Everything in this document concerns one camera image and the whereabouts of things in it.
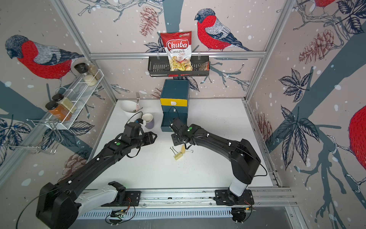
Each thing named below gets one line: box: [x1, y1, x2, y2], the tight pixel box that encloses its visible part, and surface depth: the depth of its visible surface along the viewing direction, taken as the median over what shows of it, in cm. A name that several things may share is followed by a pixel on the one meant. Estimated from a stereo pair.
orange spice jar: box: [45, 101, 72, 122], surface depth 66 cm
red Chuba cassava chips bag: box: [160, 31, 193, 72], surface depth 84 cm
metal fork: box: [135, 92, 141, 112], surface depth 106 cm
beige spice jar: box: [51, 93, 78, 114], surface depth 69 cm
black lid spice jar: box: [73, 62, 98, 87], surface depth 83 cm
